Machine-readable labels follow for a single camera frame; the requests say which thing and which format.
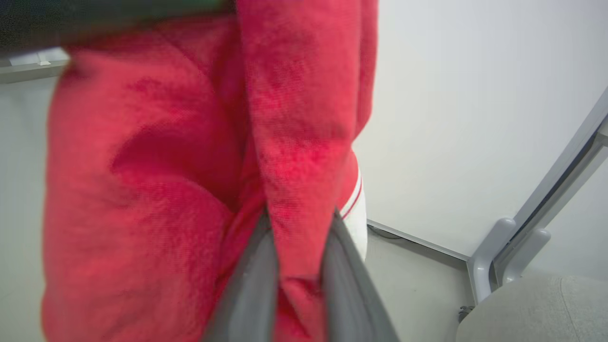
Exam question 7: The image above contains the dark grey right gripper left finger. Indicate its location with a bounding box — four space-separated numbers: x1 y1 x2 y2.
203 211 280 342

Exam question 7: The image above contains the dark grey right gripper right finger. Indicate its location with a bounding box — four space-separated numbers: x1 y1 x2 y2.
322 208 400 342

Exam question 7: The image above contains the red garment with white cuff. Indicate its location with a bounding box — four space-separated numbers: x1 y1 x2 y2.
40 0 380 342

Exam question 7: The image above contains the grey fabric sofa seat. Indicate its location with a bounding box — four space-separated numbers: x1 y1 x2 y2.
455 272 608 342

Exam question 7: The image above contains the wide white partition panel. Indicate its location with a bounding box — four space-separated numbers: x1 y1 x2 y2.
351 0 608 304

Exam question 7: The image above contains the white partition panel grey frame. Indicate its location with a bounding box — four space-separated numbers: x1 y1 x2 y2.
494 114 608 285

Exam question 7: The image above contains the grey ledge rail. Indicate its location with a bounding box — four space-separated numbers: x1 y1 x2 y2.
0 47 71 85

